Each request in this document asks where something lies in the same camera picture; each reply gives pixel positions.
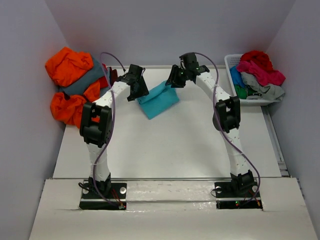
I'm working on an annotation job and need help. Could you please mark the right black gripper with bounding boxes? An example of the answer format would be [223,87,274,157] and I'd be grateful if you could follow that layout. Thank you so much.
[164,64,189,88]

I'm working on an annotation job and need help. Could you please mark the teal t shirt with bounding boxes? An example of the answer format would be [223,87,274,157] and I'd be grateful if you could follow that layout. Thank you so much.
[137,81,180,120]

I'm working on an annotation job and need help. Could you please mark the orange t shirt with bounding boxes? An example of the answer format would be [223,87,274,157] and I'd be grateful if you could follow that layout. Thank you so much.
[45,46,109,128]

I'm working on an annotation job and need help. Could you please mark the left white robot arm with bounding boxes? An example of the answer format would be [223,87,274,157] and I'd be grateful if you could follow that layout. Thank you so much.
[79,64,149,199]

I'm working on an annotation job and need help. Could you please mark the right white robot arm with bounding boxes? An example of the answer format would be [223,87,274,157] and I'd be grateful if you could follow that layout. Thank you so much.
[165,52,256,198]

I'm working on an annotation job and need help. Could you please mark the dark red folded shirt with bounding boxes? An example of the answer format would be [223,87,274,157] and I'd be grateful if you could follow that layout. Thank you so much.
[98,64,118,90]

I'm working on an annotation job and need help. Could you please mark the white plastic laundry basket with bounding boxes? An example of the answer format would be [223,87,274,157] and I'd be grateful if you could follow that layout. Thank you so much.
[224,53,280,106]

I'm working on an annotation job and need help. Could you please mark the blue t shirt in basket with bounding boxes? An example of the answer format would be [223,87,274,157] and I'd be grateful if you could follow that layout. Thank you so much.
[229,66,246,88]

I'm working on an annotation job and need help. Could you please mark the green garment in basket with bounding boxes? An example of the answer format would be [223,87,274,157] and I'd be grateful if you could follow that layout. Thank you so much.
[234,85,249,100]

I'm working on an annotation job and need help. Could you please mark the red t shirt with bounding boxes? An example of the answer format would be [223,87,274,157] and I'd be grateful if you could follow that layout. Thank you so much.
[240,50,274,72]

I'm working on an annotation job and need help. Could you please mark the magenta t shirt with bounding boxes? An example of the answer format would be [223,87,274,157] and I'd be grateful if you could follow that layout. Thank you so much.
[236,60,286,86]

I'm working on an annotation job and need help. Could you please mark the grey t shirt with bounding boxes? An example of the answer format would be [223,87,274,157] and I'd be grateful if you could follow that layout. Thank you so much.
[240,72,285,101]

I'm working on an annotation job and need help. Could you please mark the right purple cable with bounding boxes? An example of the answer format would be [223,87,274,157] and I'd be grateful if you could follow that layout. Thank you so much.
[194,51,261,208]

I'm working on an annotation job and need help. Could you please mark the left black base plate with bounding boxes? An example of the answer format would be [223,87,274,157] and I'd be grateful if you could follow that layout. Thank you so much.
[78,180,127,211]

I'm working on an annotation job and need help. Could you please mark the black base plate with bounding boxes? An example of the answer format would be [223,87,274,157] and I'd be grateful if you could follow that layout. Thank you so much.
[210,181,263,210]
[78,180,127,211]

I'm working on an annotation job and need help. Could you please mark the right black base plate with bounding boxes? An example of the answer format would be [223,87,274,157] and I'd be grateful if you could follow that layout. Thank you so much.
[210,181,263,210]

